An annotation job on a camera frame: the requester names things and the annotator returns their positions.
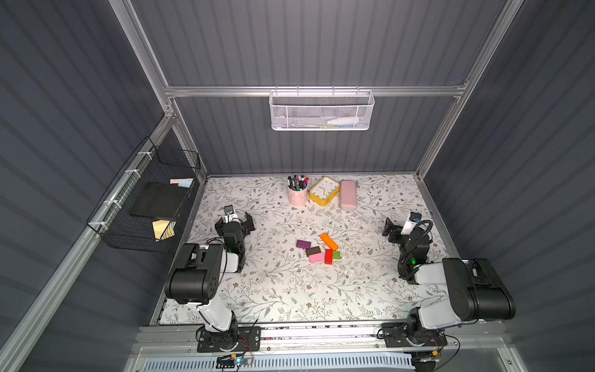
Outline purple block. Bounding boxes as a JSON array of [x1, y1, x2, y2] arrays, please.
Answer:
[[296, 240, 311, 250]]

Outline brown block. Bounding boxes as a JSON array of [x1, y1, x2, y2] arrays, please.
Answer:
[[305, 246, 322, 257]]

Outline pink block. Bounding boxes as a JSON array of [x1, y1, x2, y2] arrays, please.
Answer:
[[308, 253, 325, 264]]

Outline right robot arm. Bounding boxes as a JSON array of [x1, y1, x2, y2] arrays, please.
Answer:
[[382, 212, 516, 334]]

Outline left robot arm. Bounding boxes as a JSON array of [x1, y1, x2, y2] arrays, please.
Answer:
[[164, 206, 255, 338]]

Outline pastel sticky notes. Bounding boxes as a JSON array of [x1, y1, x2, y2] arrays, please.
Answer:
[[170, 178, 194, 188]]

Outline yellow sticky notes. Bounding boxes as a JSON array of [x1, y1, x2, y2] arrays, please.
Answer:
[[152, 220, 177, 241]]

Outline pink pen cup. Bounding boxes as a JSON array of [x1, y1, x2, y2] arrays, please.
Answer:
[[288, 188, 308, 207]]

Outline pink pencil case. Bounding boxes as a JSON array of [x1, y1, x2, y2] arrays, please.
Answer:
[[339, 180, 357, 211]]

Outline black notebook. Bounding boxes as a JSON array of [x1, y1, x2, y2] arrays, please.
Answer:
[[129, 182, 189, 220]]

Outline red block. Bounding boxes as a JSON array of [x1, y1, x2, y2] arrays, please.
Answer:
[[324, 249, 334, 265]]

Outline orange block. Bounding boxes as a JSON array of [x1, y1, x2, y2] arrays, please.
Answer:
[[320, 233, 339, 251]]

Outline floral table mat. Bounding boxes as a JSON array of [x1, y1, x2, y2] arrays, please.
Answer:
[[157, 174, 452, 326]]

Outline yellow alarm clock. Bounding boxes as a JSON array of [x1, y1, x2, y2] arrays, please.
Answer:
[[309, 177, 340, 206]]

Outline white bottle in basket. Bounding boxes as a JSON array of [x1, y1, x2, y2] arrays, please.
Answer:
[[326, 116, 359, 127]]

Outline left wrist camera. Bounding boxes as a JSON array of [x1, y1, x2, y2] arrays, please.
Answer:
[[223, 205, 240, 223]]

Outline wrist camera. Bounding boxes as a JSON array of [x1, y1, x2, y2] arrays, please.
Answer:
[[223, 205, 240, 223], [401, 212, 422, 236]]

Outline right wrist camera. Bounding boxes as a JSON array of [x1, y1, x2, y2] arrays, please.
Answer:
[[401, 212, 422, 236]]

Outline black wire wall basket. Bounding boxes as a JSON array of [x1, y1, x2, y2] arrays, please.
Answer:
[[87, 137, 201, 254]]

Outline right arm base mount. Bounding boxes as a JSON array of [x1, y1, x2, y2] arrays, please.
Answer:
[[376, 322, 448, 348]]

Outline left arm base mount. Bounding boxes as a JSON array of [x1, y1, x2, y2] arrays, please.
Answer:
[[195, 326, 262, 353]]

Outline aluminium rail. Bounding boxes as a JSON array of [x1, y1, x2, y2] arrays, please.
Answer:
[[131, 320, 512, 355]]

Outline white mesh wall basket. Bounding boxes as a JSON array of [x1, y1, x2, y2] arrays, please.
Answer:
[[268, 89, 375, 131]]

